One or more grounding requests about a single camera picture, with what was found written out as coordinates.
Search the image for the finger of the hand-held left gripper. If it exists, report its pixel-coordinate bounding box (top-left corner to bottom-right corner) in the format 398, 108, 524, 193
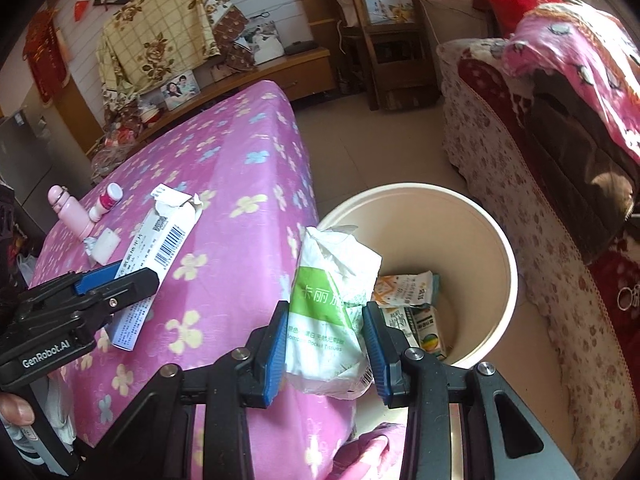
74, 265, 122, 295
90, 267, 161, 323

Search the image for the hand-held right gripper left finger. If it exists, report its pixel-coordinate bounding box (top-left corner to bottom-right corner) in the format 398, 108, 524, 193
82, 302, 291, 480

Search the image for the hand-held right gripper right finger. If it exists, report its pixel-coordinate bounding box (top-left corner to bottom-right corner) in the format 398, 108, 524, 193
361, 301, 581, 480

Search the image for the white blue cardboard box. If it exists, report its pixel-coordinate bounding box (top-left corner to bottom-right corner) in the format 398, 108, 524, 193
110, 184, 203, 352

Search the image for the white green tissue packet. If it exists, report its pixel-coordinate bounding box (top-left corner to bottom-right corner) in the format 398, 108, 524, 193
285, 225, 384, 401

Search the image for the white plastic bucket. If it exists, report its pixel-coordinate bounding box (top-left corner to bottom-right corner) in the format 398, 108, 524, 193
316, 184, 517, 368

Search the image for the person's left hand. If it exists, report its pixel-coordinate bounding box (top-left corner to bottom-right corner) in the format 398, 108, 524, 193
0, 392, 37, 427

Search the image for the small white box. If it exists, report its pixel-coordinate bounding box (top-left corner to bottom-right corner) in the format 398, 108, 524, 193
92, 227, 120, 265

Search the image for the orange white packet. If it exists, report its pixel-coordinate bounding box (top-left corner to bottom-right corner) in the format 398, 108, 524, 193
375, 271, 435, 309

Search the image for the pink water bottle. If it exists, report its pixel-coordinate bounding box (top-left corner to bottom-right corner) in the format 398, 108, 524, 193
47, 185, 96, 240

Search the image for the small white pink bottle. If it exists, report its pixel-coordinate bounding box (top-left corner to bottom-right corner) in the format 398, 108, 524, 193
89, 182, 123, 223

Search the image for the pink quilted clothing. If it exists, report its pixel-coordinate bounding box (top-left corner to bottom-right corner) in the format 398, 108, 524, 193
334, 422, 408, 480

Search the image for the grey refrigerator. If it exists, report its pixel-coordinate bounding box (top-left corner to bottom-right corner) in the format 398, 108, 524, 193
0, 110, 46, 211

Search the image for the pink flowered blanket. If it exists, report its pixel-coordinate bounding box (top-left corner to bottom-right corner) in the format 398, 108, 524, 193
32, 80, 361, 451

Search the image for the floral covered sofa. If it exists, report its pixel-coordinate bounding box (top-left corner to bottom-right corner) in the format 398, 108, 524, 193
437, 37, 640, 480

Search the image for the yellow floral checked cloth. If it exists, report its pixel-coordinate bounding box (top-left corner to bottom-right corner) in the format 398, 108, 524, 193
95, 0, 221, 106

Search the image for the wooden low cabinet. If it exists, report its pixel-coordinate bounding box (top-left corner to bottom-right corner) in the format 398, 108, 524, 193
82, 47, 337, 161

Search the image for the brown patterned bag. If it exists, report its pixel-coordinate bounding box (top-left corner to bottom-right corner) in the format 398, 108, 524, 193
212, 5, 256, 71

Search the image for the dark brown cushion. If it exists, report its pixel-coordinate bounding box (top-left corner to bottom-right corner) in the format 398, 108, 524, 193
525, 67, 640, 266

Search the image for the wooden chair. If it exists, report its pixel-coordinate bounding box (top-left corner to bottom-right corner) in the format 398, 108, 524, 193
327, 0, 441, 111

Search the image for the flower painting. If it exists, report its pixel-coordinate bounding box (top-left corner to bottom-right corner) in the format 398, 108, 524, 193
364, 0, 417, 26

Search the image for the pink printed blanket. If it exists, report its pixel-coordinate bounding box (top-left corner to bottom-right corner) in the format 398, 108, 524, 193
502, 2, 640, 153

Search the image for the red pillow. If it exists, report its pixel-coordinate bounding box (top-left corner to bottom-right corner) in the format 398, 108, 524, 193
482, 0, 551, 38

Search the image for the photo frame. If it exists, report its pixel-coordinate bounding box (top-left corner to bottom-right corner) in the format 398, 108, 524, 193
160, 71, 201, 111

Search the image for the red hanging wall decoration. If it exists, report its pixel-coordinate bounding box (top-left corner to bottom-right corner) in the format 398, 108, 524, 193
22, 22, 68, 106

